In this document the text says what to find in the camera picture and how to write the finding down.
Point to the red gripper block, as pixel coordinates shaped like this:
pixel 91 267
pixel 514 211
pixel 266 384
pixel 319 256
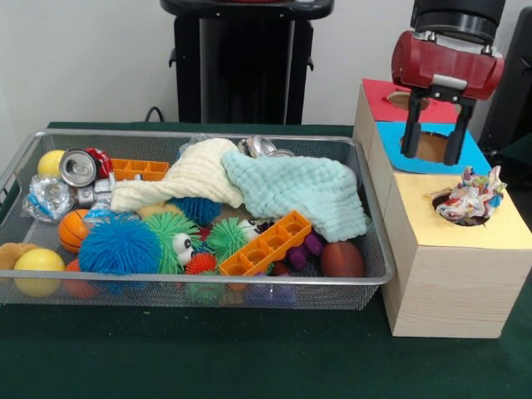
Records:
pixel 444 66

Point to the white colourful patterned cloth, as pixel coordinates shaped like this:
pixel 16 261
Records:
pixel 474 197

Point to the light blue muslin cloth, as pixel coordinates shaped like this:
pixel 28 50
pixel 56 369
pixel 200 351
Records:
pixel 299 187

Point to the cream muslin cloth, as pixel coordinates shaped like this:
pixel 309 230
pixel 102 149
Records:
pixel 191 174

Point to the wooden box with three holes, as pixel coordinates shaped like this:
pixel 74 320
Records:
pixel 457 291

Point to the shallow mesh bin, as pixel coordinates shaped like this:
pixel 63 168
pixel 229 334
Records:
pixel 208 295

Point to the black upright panel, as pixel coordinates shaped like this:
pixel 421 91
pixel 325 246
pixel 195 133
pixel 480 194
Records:
pixel 517 104

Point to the brown toy football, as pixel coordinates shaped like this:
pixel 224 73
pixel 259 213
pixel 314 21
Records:
pixel 343 257

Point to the orange plastic block tray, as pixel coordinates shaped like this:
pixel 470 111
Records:
pixel 137 169
pixel 266 245

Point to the green spiky toy with eyes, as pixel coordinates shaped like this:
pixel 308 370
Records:
pixel 166 232

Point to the dark green tablecloth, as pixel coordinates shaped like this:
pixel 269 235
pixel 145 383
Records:
pixel 249 353

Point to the blue spiky ball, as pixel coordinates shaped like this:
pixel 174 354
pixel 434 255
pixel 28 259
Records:
pixel 116 249

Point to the crushed red cola can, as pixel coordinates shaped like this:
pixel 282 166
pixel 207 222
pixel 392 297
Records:
pixel 79 168

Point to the yellow ball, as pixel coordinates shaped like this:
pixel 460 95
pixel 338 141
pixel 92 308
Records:
pixel 39 262
pixel 50 163

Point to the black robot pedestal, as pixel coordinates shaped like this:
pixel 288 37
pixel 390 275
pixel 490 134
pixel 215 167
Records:
pixel 249 62

